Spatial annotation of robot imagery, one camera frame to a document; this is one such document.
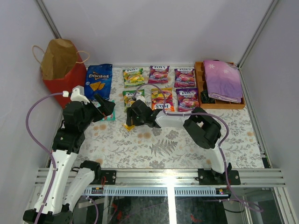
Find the teal snack package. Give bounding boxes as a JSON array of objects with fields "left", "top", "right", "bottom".
[{"left": 92, "top": 101, "right": 116, "bottom": 121}]

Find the green snack package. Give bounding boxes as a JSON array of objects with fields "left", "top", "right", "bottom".
[{"left": 122, "top": 68, "right": 145, "bottom": 88}]

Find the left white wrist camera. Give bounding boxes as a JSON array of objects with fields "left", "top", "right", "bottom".
[{"left": 62, "top": 85, "right": 90, "bottom": 105}]

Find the blue Doritos chip bag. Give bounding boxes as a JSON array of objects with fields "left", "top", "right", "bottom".
[{"left": 84, "top": 63, "right": 113, "bottom": 100}]

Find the purple candy bag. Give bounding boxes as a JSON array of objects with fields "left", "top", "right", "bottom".
[
  {"left": 176, "top": 88, "right": 200, "bottom": 112},
  {"left": 174, "top": 68, "right": 195, "bottom": 88},
  {"left": 148, "top": 65, "right": 169, "bottom": 84}
]

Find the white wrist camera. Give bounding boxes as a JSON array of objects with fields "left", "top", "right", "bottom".
[
  {"left": 132, "top": 95, "right": 146, "bottom": 103},
  {"left": 62, "top": 85, "right": 90, "bottom": 105}
]

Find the orange snack package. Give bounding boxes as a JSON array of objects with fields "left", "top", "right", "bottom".
[{"left": 151, "top": 88, "right": 175, "bottom": 112}]

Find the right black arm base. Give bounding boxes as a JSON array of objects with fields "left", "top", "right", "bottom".
[{"left": 195, "top": 163, "right": 241, "bottom": 186}]

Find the black item in tray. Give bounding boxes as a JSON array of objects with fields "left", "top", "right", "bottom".
[{"left": 200, "top": 90, "right": 215, "bottom": 104}]

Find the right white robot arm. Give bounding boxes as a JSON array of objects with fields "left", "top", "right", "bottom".
[{"left": 126, "top": 100, "right": 230, "bottom": 184}]

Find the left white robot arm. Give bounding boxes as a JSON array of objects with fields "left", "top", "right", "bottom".
[{"left": 23, "top": 95, "right": 115, "bottom": 224}]

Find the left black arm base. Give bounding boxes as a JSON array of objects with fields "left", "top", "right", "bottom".
[{"left": 91, "top": 170, "right": 117, "bottom": 185}]

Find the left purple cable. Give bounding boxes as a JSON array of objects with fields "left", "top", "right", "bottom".
[{"left": 25, "top": 92, "right": 99, "bottom": 224}]

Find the yellow snack bar packet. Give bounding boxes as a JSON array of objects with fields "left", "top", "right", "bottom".
[{"left": 123, "top": 124, "right": 135, "bottom": 132}]

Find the aluminium front rail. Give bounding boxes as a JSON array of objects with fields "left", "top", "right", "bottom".
[{"left": 35, "top": 167, "right": 287, "bottom": 187}]

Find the red paper bag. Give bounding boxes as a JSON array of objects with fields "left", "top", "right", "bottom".
[{"left": 32, "top": 38, "right": 90, "bottom": 109}]

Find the floral table mat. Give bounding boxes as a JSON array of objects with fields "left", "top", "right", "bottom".
[{"left": 74, "top": 67, "right": 263, "bottom": 168}]

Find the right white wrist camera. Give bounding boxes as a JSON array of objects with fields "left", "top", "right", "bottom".
[{"left": 132, "top": 95, "right": 146, "bottom": 103}]

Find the wooden compartment tray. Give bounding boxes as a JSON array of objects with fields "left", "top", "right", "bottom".
[{"left": 194, "top": 62, "right": 246, "bottom": 110}]

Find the blue slotted cable duct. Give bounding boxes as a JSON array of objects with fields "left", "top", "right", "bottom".
[{"left": 82, "top": 187, "right": 229, "bottom": 197}]

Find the purple star cloth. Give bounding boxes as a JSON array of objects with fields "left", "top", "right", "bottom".
[{"left": 203, "top": 60, "right": 242, "bottom": 103}]

